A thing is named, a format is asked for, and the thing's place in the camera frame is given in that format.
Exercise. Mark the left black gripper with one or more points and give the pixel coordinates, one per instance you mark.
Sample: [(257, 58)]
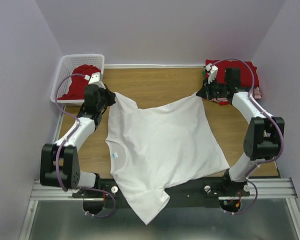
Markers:
[(111, 96)]

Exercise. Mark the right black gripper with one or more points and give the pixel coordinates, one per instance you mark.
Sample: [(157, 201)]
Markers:
[(204, 92)]

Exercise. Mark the white t-shirt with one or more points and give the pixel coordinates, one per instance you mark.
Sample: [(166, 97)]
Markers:
[(157, 148)]

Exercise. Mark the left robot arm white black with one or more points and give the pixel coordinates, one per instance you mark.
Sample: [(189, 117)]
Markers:
[(59, 165)]

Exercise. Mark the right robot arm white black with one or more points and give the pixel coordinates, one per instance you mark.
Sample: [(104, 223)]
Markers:
[(264, 139)]

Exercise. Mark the folded green t-shirt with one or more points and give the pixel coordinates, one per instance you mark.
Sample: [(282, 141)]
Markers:
[(204, 73)]

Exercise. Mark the folded bright red t-shirt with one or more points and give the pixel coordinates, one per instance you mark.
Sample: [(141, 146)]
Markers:
[(221, 102)]

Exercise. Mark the crumpled dark red t-shirt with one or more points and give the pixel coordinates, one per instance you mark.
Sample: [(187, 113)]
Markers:
[(78, 83)]

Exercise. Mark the white plastic laundry basket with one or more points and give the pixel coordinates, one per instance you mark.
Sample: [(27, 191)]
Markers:
[(65, 67)]

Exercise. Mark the folded pink t-shirt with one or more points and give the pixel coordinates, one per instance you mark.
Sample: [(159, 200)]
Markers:
[(256, 93)]

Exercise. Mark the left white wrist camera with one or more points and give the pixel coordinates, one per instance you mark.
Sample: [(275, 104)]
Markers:
[(94, 79)]

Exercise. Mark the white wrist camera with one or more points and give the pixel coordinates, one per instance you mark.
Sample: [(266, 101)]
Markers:
[(212, 71), (94, 79)]

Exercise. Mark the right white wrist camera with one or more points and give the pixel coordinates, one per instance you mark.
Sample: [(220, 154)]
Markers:
[(212, 71)]

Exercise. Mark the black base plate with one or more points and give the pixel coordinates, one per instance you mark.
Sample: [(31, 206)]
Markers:
[(208, 192)]

